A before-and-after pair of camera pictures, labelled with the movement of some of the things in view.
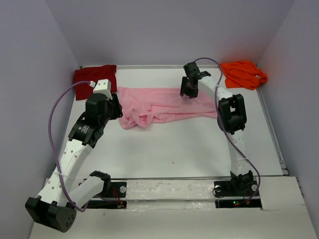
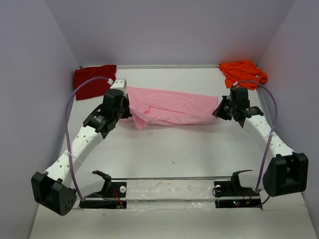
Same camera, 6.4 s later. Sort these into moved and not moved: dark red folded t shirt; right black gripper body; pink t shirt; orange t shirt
Moved: right black gripper body; pink t shirt
Not moved: orange t shirt; dark red folded t shirt
